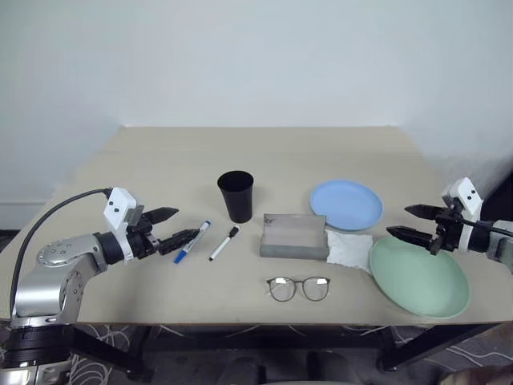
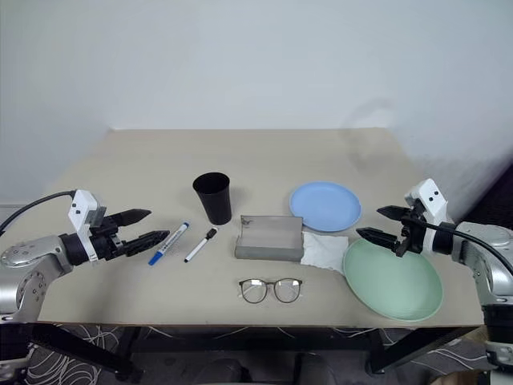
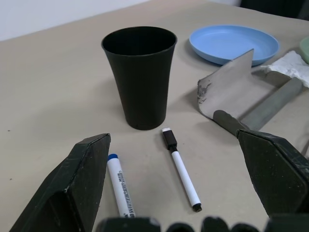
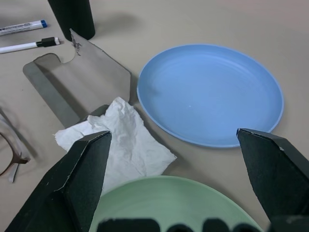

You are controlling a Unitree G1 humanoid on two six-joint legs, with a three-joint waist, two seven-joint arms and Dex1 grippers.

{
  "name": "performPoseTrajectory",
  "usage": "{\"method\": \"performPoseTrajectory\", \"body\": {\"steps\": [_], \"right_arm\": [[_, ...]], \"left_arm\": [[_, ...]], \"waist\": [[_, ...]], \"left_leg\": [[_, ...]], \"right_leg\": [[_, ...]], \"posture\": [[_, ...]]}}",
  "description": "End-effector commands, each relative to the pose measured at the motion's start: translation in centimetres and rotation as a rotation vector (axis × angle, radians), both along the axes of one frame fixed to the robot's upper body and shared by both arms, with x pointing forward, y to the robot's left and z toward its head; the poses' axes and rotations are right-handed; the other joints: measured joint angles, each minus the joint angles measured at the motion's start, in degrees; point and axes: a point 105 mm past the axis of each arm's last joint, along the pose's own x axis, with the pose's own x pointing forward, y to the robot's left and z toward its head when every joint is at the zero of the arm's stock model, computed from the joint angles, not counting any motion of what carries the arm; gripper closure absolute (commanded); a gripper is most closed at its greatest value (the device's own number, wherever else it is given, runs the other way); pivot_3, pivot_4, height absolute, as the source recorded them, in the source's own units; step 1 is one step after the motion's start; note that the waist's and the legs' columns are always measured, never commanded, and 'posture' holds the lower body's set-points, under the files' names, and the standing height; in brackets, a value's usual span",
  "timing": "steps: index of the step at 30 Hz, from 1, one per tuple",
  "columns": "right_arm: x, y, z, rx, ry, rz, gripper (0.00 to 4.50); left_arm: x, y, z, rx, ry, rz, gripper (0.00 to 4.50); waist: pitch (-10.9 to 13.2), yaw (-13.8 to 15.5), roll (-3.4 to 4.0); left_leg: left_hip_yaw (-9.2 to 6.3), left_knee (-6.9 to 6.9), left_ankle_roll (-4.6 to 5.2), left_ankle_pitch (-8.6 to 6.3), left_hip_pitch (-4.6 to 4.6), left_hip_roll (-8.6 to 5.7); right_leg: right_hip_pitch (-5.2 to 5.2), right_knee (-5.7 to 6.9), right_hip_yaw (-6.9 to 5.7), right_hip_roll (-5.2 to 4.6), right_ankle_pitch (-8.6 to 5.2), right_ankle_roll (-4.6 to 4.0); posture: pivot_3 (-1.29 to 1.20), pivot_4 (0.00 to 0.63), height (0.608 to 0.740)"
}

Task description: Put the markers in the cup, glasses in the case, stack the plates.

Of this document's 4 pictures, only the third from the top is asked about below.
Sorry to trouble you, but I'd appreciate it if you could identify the thin white marker black cap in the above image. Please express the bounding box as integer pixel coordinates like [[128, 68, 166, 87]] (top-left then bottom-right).
[[162, 127, 203, 213]]

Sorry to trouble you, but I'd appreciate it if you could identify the large black box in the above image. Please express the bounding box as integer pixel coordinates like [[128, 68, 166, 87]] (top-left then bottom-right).
[[240, 0, 309, 19]]

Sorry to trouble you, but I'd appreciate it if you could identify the black plastic cup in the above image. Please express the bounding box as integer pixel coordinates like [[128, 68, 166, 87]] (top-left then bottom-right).
[[100, 26, 178, 131]]

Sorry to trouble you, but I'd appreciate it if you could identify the green plate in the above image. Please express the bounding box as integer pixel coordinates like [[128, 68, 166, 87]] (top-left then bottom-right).
[[299, 36, 309, 65]]

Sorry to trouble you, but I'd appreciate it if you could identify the grey rectangular block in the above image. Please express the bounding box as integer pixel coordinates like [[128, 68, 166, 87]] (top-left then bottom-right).
[[197, 48, 304, 132]]

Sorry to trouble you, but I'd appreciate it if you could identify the blue capped whiteboard marker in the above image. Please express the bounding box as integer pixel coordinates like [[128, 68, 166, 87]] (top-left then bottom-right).
[[107, 153, 136, 218]]

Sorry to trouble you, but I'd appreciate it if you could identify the blue plate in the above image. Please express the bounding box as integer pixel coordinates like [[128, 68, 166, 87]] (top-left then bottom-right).
[[188, 24, 280, 66]]

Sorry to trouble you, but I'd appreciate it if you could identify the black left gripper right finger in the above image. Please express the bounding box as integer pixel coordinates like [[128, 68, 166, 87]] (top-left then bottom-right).
[[236, 129, 309, 217]]

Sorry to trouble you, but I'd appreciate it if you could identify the white tissue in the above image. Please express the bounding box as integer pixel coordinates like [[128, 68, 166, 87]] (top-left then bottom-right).
[[260, 50, 309, 89]]

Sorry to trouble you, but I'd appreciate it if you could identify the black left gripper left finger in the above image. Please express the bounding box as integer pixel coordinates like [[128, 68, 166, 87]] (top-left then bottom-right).
[[9, 132, 112, 232]]

